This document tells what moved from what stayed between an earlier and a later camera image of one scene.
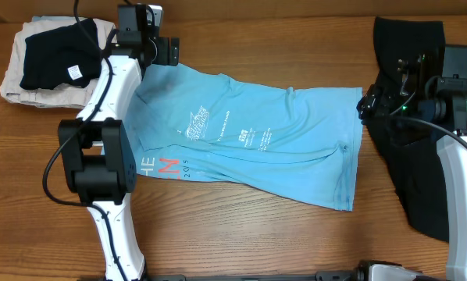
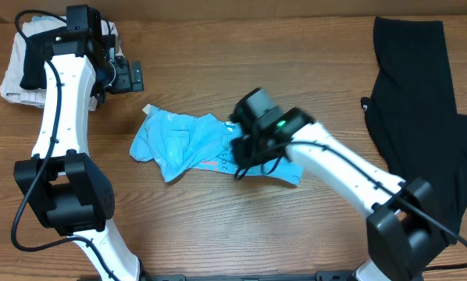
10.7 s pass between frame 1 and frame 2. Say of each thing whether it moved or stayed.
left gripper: moved
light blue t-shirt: moved
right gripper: moved
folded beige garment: stayed
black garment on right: stayed
